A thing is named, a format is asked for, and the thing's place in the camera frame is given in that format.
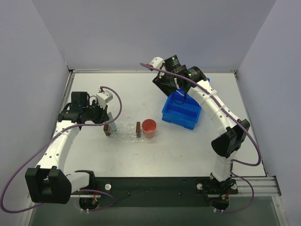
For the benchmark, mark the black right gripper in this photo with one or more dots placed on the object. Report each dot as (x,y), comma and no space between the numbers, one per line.
(162,83)

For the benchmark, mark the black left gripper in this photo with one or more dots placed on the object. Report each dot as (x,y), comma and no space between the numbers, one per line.
(103,117)

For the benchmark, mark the white toothpaste tube green cap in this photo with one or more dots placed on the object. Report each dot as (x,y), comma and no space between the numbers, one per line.
(112,125)

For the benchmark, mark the clear acrylic toothbrush holder rack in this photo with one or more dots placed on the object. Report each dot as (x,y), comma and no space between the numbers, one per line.
(125,130)

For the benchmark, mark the pink plastic cup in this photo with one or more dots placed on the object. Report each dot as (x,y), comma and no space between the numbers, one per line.
(149,127)

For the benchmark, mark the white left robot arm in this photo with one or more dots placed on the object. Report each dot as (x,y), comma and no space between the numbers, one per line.
(48,182)

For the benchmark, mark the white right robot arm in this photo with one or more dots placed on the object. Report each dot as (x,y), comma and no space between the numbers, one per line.
(230,128)

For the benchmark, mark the clear textured glass tray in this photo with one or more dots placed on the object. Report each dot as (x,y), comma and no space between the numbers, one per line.
(142,139)

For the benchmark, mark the blue plastic compartment bin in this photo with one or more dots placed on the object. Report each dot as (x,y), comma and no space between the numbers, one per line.
(181,110)

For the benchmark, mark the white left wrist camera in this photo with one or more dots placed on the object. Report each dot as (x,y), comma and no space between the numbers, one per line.
(103,97)

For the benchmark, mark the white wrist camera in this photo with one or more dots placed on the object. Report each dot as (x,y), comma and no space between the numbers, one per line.
(157,62)
(103,97)

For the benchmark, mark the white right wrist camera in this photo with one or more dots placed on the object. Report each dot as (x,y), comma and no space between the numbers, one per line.
(157,62)

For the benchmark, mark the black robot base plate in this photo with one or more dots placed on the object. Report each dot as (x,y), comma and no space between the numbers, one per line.
(159,192)

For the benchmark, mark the aluminium frame rail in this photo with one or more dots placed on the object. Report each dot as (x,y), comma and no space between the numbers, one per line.
(262,186)

